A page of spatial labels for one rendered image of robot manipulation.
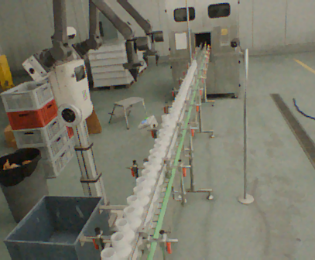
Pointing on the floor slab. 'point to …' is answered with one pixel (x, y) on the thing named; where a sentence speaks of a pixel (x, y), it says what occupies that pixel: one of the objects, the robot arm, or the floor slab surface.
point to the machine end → (218, 62)
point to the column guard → (2, 71)
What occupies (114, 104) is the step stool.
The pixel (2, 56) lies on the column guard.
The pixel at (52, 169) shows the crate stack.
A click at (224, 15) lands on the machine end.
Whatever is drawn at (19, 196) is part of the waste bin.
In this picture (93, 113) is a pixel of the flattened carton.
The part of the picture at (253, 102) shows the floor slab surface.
